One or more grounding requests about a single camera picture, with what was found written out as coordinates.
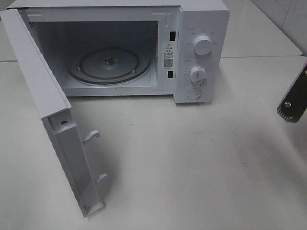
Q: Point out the white microwave door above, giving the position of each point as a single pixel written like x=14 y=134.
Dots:
x=55 y=111

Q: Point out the round white door button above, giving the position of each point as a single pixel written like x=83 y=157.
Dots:
x=194 y=94

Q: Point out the white timer knob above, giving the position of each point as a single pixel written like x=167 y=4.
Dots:
x=198 y=74

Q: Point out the glass microwave turntable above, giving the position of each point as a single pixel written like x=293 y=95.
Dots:
x=110 y=65

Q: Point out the white microwave oven body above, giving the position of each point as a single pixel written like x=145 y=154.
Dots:
x=164 y=29

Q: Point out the upper white power knob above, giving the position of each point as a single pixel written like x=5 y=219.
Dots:
x=202 y=44

